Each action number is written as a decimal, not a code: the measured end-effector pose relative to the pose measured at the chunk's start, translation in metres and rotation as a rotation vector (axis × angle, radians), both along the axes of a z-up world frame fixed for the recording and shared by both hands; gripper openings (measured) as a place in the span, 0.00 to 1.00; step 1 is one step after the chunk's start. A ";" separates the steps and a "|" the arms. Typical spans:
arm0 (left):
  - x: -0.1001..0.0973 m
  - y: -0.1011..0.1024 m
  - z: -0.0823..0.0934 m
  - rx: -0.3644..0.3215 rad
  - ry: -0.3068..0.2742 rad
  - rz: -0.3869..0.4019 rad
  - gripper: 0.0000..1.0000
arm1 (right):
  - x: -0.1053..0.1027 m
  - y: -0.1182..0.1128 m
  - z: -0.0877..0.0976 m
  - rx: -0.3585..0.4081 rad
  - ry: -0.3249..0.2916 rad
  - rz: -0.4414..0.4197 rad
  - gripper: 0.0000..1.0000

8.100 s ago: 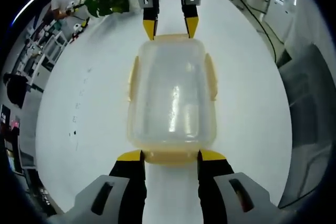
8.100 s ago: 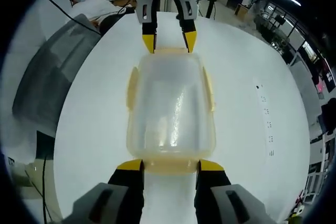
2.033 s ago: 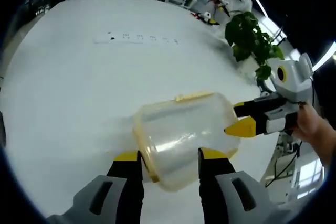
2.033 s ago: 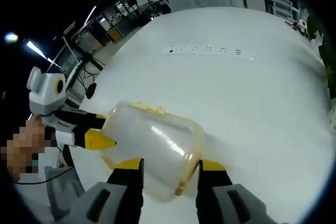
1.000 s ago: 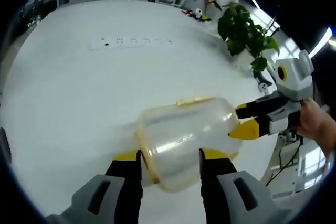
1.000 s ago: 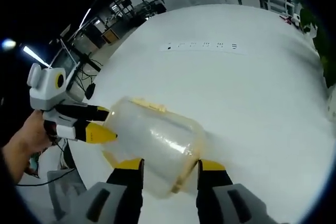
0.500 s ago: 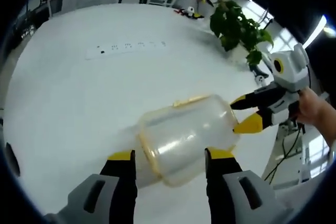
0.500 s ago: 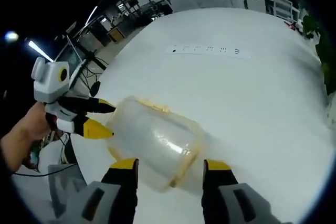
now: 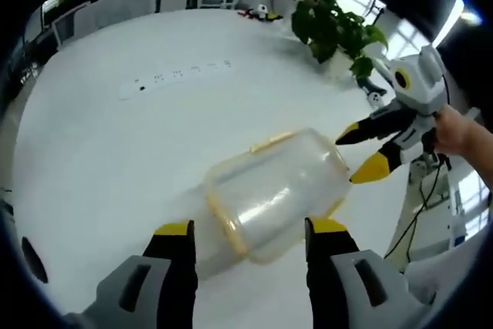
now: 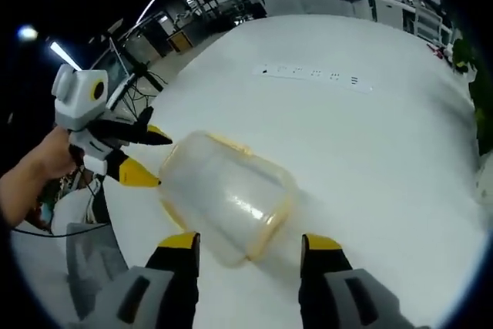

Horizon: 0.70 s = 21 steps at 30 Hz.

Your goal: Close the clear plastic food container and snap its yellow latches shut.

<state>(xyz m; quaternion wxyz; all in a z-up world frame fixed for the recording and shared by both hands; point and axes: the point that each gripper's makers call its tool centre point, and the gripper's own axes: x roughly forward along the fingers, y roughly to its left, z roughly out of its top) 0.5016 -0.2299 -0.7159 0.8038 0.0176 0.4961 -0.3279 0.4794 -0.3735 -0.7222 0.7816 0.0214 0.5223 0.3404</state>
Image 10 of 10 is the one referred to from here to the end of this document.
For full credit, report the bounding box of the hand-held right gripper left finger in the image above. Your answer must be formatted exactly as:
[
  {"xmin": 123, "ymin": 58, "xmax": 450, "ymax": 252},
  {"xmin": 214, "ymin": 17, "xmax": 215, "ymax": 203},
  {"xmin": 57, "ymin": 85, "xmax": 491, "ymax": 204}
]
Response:
[{"xmin": 115, "ymin": 230, "xmax": 202, "ymax": 329}]

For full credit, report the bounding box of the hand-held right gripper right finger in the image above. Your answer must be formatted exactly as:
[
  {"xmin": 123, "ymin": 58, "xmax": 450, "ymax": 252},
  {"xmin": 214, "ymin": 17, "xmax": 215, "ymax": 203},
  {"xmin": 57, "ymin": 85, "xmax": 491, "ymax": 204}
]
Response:
[{"xmin": 298, "ymin": 232, "xmax": 404, "ymax": 329}]

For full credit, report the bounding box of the clear plastic food container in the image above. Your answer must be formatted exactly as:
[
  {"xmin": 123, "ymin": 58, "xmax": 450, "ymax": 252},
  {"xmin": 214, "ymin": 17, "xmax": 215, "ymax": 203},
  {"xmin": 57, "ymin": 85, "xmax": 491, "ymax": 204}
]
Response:
[{"xmin": 159, "ymin": 131, "xmax": 300, "ymax": 269}]

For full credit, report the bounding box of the person's left hand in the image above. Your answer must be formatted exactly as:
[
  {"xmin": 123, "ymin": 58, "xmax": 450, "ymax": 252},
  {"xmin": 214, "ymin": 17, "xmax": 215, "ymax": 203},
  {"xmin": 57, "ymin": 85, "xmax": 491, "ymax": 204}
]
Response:
[{"xmin": 36, "ymin": 127, "xmax": 85, "ymax": 182}]

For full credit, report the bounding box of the dark computer monitor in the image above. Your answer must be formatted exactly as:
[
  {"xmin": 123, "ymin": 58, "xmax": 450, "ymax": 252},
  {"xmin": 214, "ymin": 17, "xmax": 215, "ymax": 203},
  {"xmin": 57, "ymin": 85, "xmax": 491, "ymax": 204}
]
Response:
[{"xmin": 89, "ymin": 48, "xmax": 132, "ymax": 89}]

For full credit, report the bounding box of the short ceiling light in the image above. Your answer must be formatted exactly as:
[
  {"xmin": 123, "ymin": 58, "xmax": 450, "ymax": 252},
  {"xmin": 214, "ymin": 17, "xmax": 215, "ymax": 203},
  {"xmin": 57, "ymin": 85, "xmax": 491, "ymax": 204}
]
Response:
[{"xmin": 49, "ymin": 40, "xmax": 79, "ymax": 71}]

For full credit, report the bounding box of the grey office chair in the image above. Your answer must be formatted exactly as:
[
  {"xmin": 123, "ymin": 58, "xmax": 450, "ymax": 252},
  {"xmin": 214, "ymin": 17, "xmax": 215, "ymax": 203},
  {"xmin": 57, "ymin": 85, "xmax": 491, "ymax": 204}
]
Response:
[{"xmin": 64, "ymin": 221, "xmax": 130, "ymax": 323}]

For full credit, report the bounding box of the wooden board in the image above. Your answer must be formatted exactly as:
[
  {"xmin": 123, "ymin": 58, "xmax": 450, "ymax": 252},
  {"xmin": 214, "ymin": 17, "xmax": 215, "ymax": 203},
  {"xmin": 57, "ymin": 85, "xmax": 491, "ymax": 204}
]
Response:
[{"xmin": 166, "ymin": 29, "xmax": 194, "ymax": 53}]

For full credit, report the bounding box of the white power strip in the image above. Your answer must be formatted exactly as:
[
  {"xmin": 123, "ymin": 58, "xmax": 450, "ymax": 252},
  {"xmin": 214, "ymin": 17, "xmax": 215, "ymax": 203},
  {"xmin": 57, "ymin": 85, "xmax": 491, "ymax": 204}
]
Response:
[{"xmin": 251, "ymin": 62, "xmax": 374, "ymax": 96}]

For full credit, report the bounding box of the green potted plant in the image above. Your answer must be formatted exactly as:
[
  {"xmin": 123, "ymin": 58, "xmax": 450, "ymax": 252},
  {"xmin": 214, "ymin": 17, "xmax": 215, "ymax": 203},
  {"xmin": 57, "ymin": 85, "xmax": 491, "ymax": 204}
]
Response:
[{"xmin": 451, "ymin": 37, "xmax": 488, "ymax": 156}]

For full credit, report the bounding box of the black cable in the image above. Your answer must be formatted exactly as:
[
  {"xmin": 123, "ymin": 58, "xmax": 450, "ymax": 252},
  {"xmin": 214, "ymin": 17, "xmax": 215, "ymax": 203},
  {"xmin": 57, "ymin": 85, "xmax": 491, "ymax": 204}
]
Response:
[{"xmin": 10, "ymin": 180, "xmax": 111, "ymax": 238}]

